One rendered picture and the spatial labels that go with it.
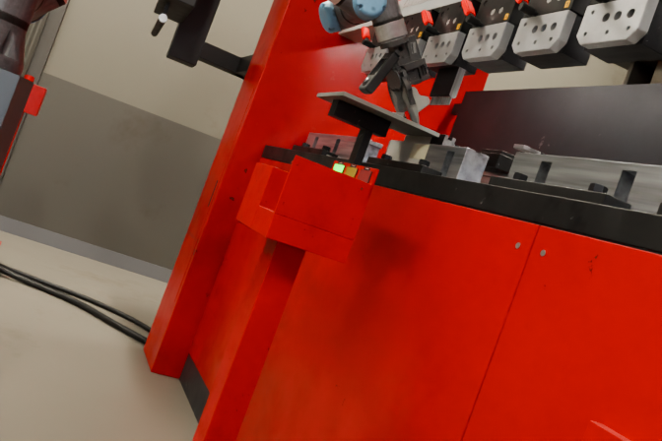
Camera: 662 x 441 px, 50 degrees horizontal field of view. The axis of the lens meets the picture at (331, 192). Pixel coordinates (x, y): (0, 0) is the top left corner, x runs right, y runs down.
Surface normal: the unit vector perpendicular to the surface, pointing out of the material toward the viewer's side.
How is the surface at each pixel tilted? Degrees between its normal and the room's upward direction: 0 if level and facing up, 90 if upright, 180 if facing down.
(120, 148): 90
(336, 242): 90
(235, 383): 90
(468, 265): 90
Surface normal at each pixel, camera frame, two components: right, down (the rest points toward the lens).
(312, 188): 0.38, 0.12
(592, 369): -0.87, -0.33
